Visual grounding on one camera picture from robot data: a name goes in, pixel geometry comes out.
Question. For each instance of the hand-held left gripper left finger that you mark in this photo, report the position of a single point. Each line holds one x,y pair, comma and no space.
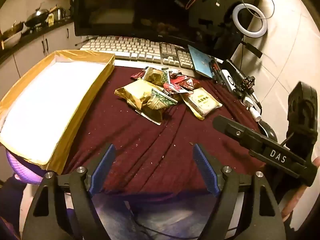
103,166

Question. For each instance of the black computer mouse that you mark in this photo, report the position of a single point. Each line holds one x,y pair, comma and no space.
268,130

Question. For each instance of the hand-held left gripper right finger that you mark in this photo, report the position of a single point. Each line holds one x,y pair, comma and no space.
205,171

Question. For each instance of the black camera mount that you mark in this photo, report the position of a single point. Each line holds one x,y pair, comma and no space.
241,77

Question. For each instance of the black pen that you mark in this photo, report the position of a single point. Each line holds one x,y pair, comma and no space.
215,70

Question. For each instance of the purple round heater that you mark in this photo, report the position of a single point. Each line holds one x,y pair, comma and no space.
21,166

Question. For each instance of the large gold snack packet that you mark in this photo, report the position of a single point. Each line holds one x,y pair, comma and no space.
135,92

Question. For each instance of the white kitchen cabinets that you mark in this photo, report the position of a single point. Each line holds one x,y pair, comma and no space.
32,52

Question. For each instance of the white grey keyboard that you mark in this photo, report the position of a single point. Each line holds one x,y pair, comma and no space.
125,47

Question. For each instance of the green gold snack packet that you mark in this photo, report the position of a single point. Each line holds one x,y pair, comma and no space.
156,76
160,100

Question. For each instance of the black computer monitor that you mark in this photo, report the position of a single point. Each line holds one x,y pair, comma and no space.
137,10

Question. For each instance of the blue booklet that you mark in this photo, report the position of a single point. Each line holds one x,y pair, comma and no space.
200,60

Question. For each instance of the maroon tablecloth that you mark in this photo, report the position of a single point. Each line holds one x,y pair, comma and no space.
150,142

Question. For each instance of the person's legs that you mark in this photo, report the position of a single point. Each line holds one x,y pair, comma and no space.
155,215

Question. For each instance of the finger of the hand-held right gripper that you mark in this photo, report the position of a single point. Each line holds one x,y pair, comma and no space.
232,128

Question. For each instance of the gold cardboard box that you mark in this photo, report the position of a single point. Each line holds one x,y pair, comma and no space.
50,100

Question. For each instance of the small white bottle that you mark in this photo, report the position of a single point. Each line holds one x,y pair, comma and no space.
255,114

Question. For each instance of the pale yellow snack packet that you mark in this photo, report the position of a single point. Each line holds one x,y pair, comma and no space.
202,102

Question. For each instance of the steel kettle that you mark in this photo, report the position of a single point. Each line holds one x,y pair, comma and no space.
58,12

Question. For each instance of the person's right hand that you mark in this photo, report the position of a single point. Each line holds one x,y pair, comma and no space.
296,200

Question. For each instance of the red wrapper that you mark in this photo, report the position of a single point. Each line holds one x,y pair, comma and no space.
181,82

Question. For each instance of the white black charger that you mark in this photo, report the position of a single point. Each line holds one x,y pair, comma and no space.
228,80

